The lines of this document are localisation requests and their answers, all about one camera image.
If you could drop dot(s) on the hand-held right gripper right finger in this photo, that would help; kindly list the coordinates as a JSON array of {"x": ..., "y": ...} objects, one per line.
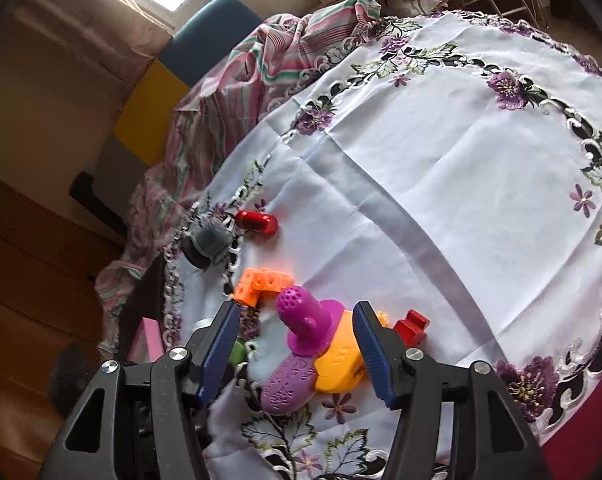
[{"x": 376, "y": 355}]

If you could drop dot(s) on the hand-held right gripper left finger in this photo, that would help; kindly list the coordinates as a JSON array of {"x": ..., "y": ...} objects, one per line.
[{"x": 218, "y": 355}]

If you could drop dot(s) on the white green plug-in device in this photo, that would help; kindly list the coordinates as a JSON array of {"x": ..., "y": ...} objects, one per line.
[{"x": 237, "y": 352}]

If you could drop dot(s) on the yellow orange plastic toy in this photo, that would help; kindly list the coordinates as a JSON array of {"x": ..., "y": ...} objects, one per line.
[{"x": 338, "y": 360}]

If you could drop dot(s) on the pink cardboard box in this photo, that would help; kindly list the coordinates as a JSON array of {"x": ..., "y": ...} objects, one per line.
[{"x": 146, "y": 342}]

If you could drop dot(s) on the purple patterned oval case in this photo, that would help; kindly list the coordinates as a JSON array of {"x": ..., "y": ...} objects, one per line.
[{"x": 286, "y": 385}]

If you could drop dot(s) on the magenta perforated cap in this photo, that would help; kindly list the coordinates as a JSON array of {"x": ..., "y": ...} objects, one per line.
[{"x": 306, "y": 320}]

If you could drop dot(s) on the orange toy block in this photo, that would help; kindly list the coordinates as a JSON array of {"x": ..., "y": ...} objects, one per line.
[{"x": 261, "y": 285}]

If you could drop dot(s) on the grey black filter cylinder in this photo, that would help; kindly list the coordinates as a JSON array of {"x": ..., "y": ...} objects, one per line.
[{"x": 211, "y": 241}]

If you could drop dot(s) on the small red bottle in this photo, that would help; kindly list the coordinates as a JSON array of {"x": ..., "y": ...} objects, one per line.
[{"x": 258, "y": 222}]

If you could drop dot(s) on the red toy block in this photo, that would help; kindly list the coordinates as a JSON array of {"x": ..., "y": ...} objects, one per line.
[{"x": 411, "y": 327}]

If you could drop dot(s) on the white embroidered floral tablecloth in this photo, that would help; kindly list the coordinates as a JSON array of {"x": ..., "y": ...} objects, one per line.
[{"x": 431, "y": 185}]

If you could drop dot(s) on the person's red clothing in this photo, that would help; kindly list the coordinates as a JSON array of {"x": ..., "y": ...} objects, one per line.
[{"x": 581, "y": 435}]

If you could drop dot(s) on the pink striped blanket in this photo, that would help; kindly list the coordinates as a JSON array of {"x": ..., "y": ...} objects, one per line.
[{"x": 221, "y": 110}]

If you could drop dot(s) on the grey yellow blue headboard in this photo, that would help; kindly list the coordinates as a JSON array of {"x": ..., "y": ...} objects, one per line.
[{"x": 216, "y": 35}]

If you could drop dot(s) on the beige curtain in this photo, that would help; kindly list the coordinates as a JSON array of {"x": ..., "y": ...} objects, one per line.
[{"x": 81, "y": 25}]

